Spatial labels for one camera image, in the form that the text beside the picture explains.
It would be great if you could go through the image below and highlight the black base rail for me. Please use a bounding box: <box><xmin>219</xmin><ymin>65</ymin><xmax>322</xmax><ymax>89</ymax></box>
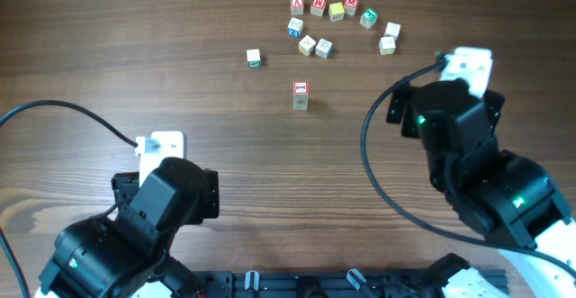
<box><xmin>194</xmin><ymin>269</ymin><xmax>426</xmax><ymax>298</ymax></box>

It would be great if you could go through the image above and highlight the yellow block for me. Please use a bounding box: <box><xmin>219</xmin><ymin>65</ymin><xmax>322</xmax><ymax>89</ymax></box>
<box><xmin>328</xmin><ymin>2</ymin><xmax>346</xmax><ymax>22</ymax></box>

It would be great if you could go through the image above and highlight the white yellow-edged block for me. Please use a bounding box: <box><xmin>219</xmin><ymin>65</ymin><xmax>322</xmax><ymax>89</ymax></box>
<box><xmin>379</xmin><ymin>36</ymin><xmax>396</xmax><ymax>55</ymax></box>

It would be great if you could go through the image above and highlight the red a block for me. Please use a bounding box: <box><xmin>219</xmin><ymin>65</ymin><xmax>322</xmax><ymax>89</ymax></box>
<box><xmin>293</xmin><ymin>102</ymin><xmax>308</xmax><ymax>111</ymax></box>
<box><xmin>290</xmin><ymin>0</ymin><xmax>304</xmax><ymax>16</ymax></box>

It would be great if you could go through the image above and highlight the white blue C block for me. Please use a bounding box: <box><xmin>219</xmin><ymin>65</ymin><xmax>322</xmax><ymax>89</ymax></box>
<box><xmin>293</xmin><ymin>95</ymin><xmax>308</xmax><ymax>105</ymax></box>

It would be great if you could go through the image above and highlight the red m block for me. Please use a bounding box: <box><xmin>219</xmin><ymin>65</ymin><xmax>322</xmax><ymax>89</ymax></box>
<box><xmin>343</xmin><ymin>0</ymin><xmax>359</xmax><ymax>16</ymax></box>
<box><xmin>310</xmin><ymin>0</ymin><xmax>327</xmax><ymax>17</ymax></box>

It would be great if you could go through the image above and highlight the red M block right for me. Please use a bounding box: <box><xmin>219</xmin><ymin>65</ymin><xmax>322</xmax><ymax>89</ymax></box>
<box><xmin>343</xmin><ymin>0</ymin><xmax>359</xmax><ymax>16</ymax></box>

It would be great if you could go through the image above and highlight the white yellow-sided block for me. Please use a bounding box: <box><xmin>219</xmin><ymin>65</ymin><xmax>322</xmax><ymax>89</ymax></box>
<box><xmin>298</xmin><ymin>35</ymin><xmax>317</xmax><ymax>56</ymax></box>

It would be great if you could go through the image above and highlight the white green-sided block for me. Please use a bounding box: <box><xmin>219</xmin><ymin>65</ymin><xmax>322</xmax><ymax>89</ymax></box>
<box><xmin>247</xmin><ymin>49</ymin><xmax>262</xmax><ymax>68</ymax></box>

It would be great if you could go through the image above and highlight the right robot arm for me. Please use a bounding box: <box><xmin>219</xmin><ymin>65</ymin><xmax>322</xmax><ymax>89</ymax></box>
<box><xmin>386</xmin><ymin>79</ymin><xmax>575</xmax><ymax>297</ymax></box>

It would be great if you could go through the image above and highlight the white block far right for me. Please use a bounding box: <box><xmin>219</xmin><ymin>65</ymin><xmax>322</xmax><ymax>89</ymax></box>
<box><xmin>384</xmin><ymin>23</ymin><xmax>401</xmax><ymax>40</ymax></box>

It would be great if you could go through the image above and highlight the red I block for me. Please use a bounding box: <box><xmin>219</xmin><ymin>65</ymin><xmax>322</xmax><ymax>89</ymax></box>
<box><xmin>292</xmin><ymin>81</ymin><xmax>309</xmax><ymax>96</ymax></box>

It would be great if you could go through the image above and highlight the green block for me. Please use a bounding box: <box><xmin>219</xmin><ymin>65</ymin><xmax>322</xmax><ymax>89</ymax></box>
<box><xmin>360</xmin><ymin>8</ymin><xmax>378</xmax><ymax>29</ymax></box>

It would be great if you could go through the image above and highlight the white blue-sided block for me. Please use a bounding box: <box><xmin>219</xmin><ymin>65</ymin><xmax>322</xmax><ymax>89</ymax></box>
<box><xmin>287</xmin><ymin>17</ymin><xmax>303</xmax><ymax>38</ymax></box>

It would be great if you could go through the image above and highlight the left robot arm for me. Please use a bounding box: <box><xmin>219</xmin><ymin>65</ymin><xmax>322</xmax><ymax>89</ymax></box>
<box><xmin>38</xmin><ymin>158</ymin><xmax>220</xmax><ymax>297</ymax></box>

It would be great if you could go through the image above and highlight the white blue-edged block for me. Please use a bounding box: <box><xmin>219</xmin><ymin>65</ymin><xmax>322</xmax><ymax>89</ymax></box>
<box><xmin>315</xmin><ymin>39</ymin><xmax>333</xmax><ymax>59</ymax></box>

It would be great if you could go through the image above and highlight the red M block left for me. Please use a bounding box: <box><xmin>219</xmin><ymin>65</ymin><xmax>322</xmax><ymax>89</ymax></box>
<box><xmin>310</xmin><ymin>0</ymin><xmax>327</xmax><ymax>17</ymax></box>

